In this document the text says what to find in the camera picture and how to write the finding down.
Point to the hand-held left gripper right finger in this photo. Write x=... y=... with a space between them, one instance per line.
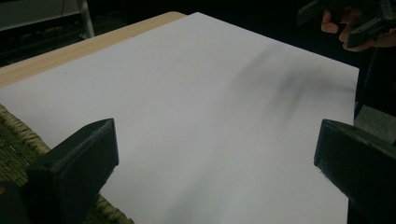
x=361 y=168

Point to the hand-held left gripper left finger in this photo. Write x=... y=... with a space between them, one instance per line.
x=71 y=168

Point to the green woven basket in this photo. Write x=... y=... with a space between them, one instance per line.
x=12 y=140

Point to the white metal stand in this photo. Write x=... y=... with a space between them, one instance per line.
x=85 y=18

